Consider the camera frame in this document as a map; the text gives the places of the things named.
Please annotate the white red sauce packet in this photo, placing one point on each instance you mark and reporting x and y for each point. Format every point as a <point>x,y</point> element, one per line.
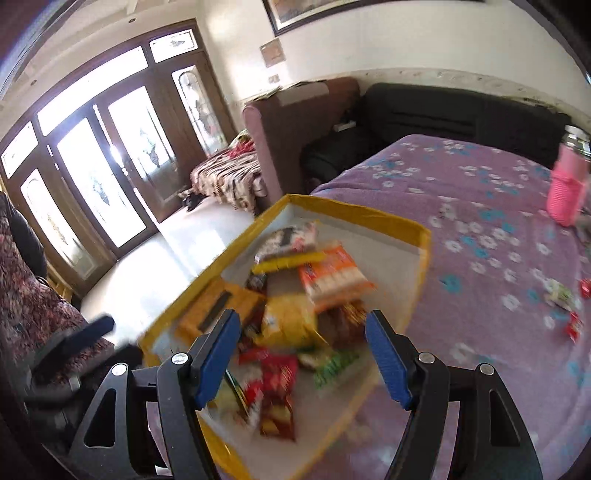
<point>290,240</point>

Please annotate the black leather sofa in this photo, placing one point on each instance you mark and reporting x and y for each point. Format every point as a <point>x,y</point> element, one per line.
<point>388,112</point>

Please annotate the red kitkat snack packet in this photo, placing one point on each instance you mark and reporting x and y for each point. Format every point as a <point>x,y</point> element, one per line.
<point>271,392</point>

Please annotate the wooden glass double door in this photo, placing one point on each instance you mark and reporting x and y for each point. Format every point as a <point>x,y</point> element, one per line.
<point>101,159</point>

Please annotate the small wall plaque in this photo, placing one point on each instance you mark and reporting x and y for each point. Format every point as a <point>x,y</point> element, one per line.
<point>272,53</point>

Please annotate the green snack packet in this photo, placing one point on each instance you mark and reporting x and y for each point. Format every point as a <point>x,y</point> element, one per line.
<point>327,365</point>

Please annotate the purple floral tablecloth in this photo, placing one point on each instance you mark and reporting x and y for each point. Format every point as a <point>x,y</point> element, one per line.
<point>461,256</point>

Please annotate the dark red candy packet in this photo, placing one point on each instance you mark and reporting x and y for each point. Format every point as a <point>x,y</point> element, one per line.
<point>345,325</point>

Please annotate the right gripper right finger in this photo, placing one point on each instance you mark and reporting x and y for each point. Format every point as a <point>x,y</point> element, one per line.
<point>492,441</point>

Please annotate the pink sleeved water bottle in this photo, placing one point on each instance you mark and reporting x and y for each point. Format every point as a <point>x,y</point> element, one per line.
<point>569,177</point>

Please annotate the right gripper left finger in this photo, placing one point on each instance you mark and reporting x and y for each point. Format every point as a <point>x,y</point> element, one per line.
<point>112,439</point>

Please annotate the large yellow biscuit box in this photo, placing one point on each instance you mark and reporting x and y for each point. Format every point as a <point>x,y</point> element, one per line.
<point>218,296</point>

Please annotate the mauve armchair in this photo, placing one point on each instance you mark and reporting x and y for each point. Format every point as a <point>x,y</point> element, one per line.
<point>283,123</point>

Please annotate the yellow snack bag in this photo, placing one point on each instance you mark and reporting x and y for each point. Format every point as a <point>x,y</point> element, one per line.
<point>289,322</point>

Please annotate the framed wall painting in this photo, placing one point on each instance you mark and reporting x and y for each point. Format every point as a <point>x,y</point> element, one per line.
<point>287,15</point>

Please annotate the patterned blanket daybed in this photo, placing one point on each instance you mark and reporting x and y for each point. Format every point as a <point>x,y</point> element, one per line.
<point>232,176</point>

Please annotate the orange cracker packet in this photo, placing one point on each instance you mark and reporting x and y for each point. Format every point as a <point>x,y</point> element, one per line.
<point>334,281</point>

